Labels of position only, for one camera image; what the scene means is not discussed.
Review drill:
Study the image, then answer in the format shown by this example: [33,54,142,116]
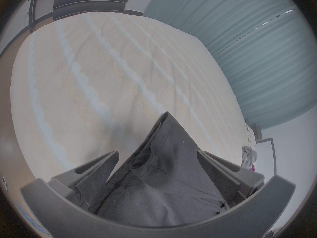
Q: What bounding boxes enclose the grey garment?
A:
[241,145,258,169]

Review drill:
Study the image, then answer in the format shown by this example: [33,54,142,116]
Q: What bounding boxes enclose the bed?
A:
[10,11,276,183]

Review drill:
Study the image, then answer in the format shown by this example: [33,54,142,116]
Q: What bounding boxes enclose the grey bedside table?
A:
[245,119,262,140]

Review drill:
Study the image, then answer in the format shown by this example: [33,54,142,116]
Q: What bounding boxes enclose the black T-shirt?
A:
[88,111,229,227]

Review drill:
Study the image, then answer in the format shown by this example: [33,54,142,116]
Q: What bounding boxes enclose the black chest of drawers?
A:
[52,0,135,20]

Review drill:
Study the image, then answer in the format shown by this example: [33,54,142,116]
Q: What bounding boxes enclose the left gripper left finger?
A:
[49,150,120,210]

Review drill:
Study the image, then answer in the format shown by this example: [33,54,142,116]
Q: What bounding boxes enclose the white printed pillow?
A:
[245,124,257,148]

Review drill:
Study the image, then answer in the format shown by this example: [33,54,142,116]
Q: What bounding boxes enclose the blue-green curtain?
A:
[143,0,298,56]
[213,9,317,129]

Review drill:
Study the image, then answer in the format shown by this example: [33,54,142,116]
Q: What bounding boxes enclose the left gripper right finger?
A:
[197,150,265,210]

